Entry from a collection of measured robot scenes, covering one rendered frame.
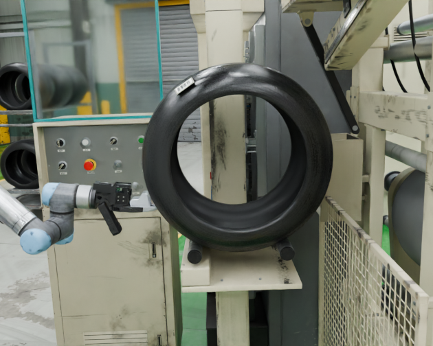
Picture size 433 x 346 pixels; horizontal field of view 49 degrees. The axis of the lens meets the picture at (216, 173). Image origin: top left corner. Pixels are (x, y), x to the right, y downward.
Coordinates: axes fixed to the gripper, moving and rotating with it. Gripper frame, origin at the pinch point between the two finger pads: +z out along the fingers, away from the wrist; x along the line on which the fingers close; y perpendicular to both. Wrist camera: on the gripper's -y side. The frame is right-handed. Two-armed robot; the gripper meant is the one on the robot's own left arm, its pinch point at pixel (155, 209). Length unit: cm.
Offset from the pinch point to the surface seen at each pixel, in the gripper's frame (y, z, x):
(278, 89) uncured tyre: 41, 33, -12
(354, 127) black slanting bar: 30, 66, 18
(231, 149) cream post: 17.8, 23.7, 25.1
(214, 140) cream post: 20.5, 17.1, 25.0
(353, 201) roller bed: 4, 69, 18
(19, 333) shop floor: -113, -85, 108
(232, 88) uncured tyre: 40.4, 20.5, -12.2
